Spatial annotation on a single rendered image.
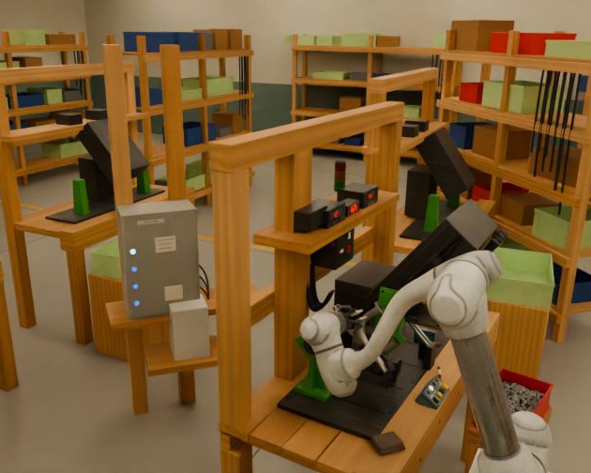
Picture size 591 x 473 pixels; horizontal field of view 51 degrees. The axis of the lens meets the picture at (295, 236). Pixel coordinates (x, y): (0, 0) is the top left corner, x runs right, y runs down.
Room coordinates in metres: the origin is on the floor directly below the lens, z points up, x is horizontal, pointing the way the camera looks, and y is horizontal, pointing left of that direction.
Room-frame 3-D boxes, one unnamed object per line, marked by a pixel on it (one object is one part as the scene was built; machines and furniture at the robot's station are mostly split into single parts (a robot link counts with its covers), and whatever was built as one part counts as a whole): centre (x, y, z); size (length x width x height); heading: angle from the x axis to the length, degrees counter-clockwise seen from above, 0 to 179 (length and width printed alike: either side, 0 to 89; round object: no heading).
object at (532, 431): (1.62, -0.73, 1.05); 0.18 x 0.16 x 0.22; 153
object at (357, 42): (11.38, -1.26, 1.12); 3.22 x 0.55 x 2.23; 65
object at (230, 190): (2.59, -0.14, 1.36); 1.49 x 0.09 x 0.97; 150
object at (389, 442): (1.81, -0.33, 0.91); 0.10 x 0.08 x 0.03; 110
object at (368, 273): (2.60, -0.33, 1.07); 0.30 x 0.18 x 0.34; 150
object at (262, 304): (2.62, -0.08, 1.23); 1.30 x 0.05 x 0.09; 150
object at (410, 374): (2.44, -0.39, 0.89); 1.10 x 0.42 x 0.02; 150
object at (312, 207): (2.30, -0.06, 1.59); 0.15 x 0.07 x 0.07; 150
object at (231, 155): (2.59, -0.14, 1.89); 1.50 x 0.09 x 0.09; 150
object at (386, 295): (2.34, -0.41, 1.17); 0.13 x 0.12 x 0.20; 150
